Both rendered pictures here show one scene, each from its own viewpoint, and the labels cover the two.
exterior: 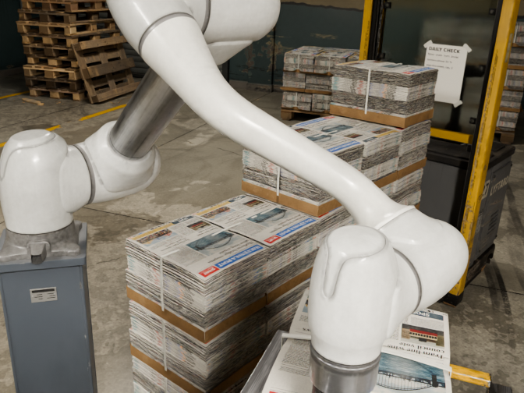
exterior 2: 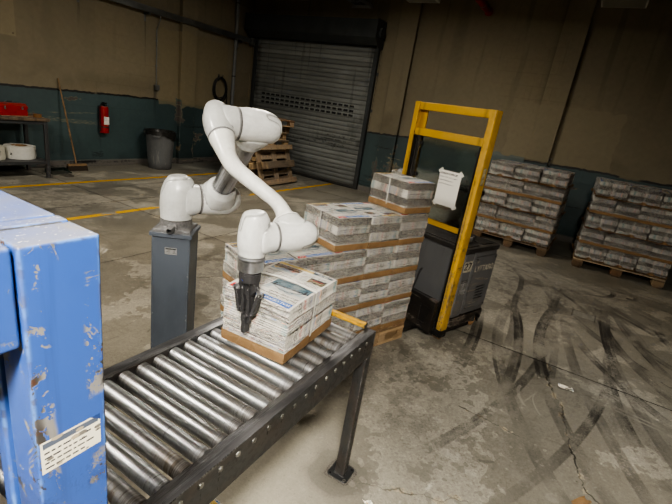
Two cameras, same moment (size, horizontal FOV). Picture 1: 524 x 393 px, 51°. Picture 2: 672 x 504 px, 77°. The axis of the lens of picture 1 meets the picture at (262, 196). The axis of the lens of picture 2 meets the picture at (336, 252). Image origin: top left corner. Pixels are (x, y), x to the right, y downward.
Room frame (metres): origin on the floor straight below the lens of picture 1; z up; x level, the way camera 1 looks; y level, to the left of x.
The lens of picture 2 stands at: (-0.70, -0.59, 1.70)
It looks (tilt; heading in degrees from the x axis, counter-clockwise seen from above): 19 degrees down; 9
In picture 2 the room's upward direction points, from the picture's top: 9 degrees clockwise
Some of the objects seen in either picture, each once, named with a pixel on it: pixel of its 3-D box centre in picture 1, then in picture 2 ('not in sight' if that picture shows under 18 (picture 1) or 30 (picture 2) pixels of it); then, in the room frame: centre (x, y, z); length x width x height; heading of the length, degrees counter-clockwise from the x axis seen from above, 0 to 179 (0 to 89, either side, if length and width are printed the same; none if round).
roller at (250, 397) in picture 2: not in sight; (217, 379); (0.45, -0.09, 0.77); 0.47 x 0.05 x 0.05; 70
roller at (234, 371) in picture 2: not in sight; (231, 370); (0.51, -0.11, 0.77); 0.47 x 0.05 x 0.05; 70
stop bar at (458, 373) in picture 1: (392, 355); (325, 309); (1.07, -0.32, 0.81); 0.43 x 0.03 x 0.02; 70
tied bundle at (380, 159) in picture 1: (343, 154); (367, 224); (2.27, -0.34, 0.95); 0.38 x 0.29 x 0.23; 50
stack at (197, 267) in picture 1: (274, 299); (310, 300); (1.94, -0.07, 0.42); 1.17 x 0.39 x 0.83; 141
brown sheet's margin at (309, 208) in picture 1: (300, 188); (334, 238); (2.05, -0.15, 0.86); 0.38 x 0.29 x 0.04; 50
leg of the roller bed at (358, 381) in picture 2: not in sight; (351, 416); (0.97, -0.54, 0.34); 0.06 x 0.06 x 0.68; 70
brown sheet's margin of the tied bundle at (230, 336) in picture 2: not in sight; (263, 337); (0.69, -0.16, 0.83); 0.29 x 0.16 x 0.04; 75
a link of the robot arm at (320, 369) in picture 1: (343, 362); (251, 263); (0.59, -0.11, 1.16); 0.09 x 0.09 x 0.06
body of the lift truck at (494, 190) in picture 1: (432, 203); (442, 274); (3.12, -1.04, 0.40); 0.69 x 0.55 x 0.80; 51
